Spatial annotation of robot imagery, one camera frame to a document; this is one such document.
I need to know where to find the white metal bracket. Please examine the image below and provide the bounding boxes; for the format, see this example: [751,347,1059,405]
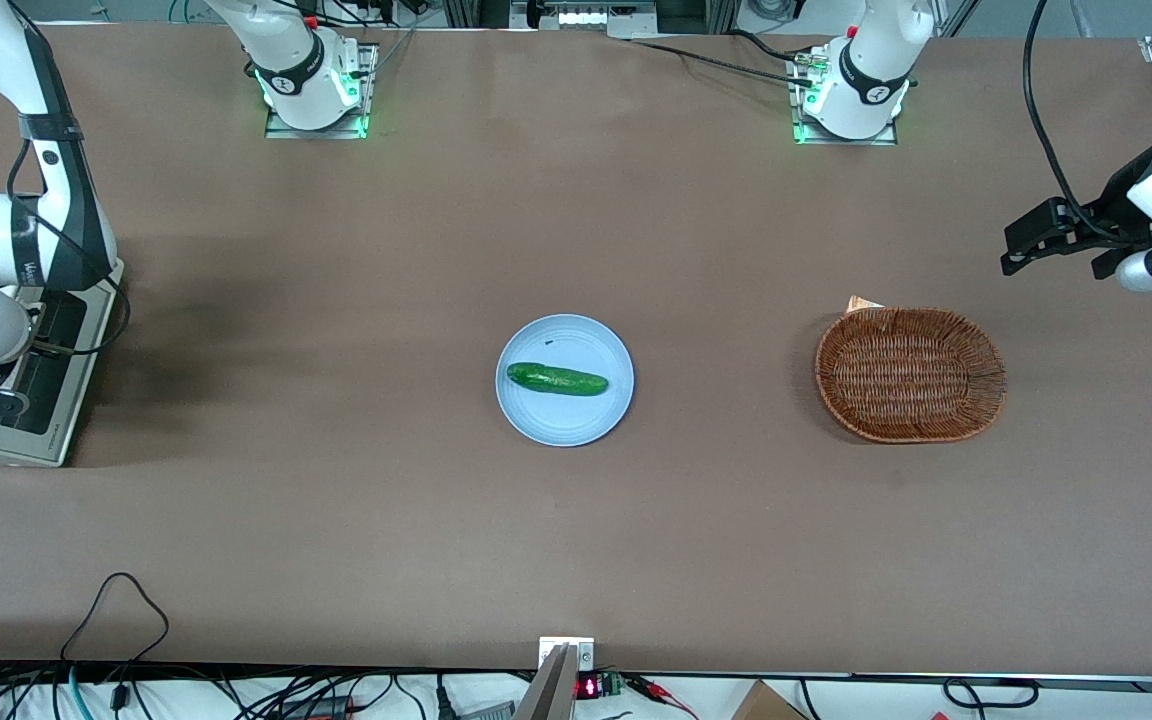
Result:
[538,636,596,673]

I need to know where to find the grey metal bar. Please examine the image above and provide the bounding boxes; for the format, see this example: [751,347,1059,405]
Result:
[514,645,577,720]

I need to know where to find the green cucumber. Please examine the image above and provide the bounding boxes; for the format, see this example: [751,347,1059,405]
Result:
[506,362,610,398]

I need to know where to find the brown wicker basket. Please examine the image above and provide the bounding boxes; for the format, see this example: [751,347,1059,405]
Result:
[814,306,1008,444]

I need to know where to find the brown cardboard box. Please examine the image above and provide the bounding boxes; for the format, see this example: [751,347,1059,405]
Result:
[731,680,809,720]

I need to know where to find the black cable to arm base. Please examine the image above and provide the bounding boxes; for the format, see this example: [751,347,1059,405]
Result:
[629,38,817,83]

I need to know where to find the glass oven door with handle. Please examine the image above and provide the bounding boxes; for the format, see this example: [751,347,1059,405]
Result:
[0,258,127,468]

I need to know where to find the thick black hanging cable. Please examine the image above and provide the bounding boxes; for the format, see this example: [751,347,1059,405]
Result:
[1023,0,1137,241]

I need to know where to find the black power adapter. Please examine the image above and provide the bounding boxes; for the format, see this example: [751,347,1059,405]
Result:
[281,695,352,720]

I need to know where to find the red alligator clip leads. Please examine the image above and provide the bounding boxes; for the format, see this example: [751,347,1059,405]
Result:
[626,675,697,719]

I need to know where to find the light blue round plate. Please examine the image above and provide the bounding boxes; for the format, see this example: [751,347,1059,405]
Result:
[495,314,635,448]

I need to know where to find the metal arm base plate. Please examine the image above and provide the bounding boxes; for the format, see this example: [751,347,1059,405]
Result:
[789,45,900,147]
[264,42,379,141]

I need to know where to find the metal rack with light strip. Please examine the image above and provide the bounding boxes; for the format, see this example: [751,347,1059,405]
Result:
[511,0,657,39]

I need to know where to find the thin black looped cable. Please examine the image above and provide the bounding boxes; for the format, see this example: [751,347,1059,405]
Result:
[60,572,170,669]

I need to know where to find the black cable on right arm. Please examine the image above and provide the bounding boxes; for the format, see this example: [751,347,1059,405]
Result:
[4,135,133,358]

